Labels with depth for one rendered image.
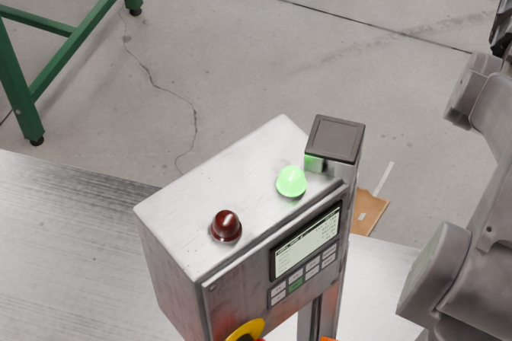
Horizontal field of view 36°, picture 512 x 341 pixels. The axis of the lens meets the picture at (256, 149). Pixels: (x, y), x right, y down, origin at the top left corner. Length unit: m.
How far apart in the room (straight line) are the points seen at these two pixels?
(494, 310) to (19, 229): 1.14
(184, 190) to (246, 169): 0.06
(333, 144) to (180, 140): 1.94
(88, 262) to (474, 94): 0.85
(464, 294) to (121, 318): 0.97
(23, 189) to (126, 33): 1.51
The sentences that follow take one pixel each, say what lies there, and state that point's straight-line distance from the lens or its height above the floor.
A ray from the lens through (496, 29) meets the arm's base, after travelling 0.88.
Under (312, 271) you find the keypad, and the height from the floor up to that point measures 1.36.
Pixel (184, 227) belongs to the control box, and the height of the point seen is 1.47.
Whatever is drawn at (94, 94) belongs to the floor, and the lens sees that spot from 2.78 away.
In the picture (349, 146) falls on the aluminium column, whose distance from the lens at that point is 0.68.
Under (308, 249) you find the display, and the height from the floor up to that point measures 1.42.
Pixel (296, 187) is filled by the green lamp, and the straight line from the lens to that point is 0.66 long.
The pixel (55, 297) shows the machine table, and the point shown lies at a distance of 1.40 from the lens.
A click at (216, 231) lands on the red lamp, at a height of 1.49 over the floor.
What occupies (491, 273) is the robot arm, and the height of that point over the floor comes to 1.66.
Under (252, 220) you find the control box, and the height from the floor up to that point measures 1.48.
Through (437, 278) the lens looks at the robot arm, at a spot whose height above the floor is 1.65.
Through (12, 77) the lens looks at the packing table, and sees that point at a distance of 2.43.
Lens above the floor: 2.03
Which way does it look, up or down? 53 degrees down
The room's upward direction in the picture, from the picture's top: 2 degrees counter-clockwise
